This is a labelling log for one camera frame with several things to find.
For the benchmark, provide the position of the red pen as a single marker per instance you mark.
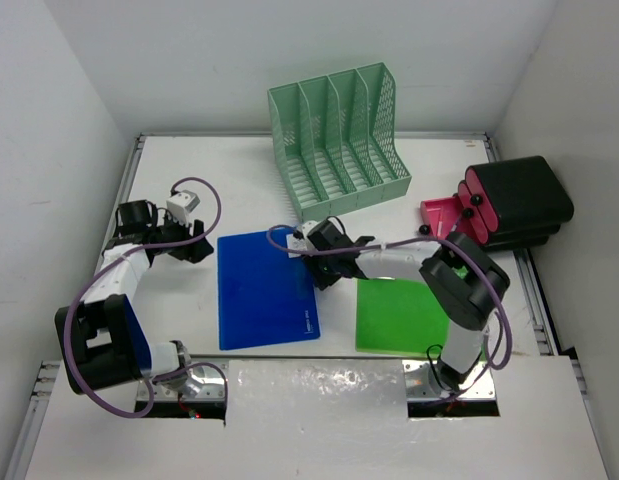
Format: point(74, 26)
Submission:
point(441, 223)

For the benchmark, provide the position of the black pink drawer box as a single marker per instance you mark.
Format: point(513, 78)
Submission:
point(505, 205)

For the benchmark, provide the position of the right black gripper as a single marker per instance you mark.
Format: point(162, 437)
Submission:
point(324, 280)

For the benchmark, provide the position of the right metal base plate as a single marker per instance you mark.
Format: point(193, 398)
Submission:
point(421, 386)

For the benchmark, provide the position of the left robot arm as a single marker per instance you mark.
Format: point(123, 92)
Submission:
point(108, 344)

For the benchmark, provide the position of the white front board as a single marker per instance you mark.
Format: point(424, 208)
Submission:
point(331, 420)

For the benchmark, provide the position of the green file organizer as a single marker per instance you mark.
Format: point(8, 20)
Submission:
point(334, 141)

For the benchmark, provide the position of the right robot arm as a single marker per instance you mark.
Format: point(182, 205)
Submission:
point(467, 284)

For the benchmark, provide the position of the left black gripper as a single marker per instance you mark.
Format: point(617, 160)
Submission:
point(192, 250)

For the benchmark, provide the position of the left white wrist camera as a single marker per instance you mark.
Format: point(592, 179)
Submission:
point(180, 206)

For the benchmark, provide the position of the blue clip file folder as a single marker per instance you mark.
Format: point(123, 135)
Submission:
point(265, 296)

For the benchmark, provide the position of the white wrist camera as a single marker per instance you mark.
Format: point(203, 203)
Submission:
point(301, 231)
point(180, 206)

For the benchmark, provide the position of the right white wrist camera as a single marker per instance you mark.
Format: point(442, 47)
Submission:
point(301, 231)

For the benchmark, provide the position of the metal base plate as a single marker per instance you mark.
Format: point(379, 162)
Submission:
point(206, 383)
point(421, 386)

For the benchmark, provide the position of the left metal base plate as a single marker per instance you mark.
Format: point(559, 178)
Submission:
point(206, 383)

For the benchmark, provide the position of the green clip file folder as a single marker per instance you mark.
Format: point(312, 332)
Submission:
point(398, 317)

